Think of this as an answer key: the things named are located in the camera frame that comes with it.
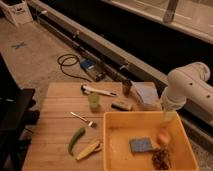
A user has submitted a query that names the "dark grape bunch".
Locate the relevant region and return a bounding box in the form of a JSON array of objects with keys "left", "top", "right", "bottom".
[{"left": 152, "top": 148, "right": 170, "bottom": 170}]

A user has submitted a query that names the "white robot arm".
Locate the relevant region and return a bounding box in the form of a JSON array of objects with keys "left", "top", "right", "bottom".
[{"left": 161, "top": 62, "right": 213, "bottom": 123}]

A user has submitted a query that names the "orange round fruit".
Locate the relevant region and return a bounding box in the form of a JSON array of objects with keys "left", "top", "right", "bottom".
[{"left": 157, "top": 129, "right": 170, "bottom": 145}]

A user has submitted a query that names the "folded white cloth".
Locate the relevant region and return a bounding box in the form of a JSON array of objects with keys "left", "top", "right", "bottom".
[{"left": 133, "top": 82, "right": 158, "bottom": 108}]

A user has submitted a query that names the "blue sponge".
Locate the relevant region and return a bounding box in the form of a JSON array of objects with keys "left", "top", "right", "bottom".
[{"left": 129, "top": 138, "right": 153, "bottom": 153}]

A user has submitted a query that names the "yellow plastic bin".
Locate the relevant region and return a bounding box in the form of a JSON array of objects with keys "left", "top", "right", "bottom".
[{"left": 103, "top": 111, "right": 199, "bottom": 171}]

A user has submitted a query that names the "dark metal cup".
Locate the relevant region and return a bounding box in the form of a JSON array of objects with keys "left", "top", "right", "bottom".
[{"left": 122, "top": 79, "right": 132, "bottom": 96}]

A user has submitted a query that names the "brown scrub brush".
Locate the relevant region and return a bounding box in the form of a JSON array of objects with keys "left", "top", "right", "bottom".
[{"left": 111, "top": 101, "right": 133, "bottom": 111}]

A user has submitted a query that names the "green plastic cup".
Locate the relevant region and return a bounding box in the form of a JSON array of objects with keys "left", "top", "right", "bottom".
[{"left": 88, "top": 92, "right": 100, "bottom": 109}]

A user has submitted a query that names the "metal fork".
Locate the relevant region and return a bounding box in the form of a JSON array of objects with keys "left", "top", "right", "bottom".
[{"left": 70, "top": 112, "right": 97, "bottom": 128}]

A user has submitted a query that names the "yellow corn cob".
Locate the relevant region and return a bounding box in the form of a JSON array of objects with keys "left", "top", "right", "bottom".
[{"left": 76, "top": 140, "right": 101, "bottom": 161}]

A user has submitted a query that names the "blue power device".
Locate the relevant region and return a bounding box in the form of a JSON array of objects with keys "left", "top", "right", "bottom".
[{"left": 80, "top": 59, "right": 105, "bottom": 82}]

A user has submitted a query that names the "black chair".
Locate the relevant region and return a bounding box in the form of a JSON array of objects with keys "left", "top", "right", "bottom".
[{"left": 0, "top": 53, "right": 40, "bottom": 171}]

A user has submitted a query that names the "white cardboard box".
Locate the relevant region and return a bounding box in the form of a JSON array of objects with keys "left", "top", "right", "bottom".
[{"left": 0, "top": 0, "right": 33, "bottom": 27}]

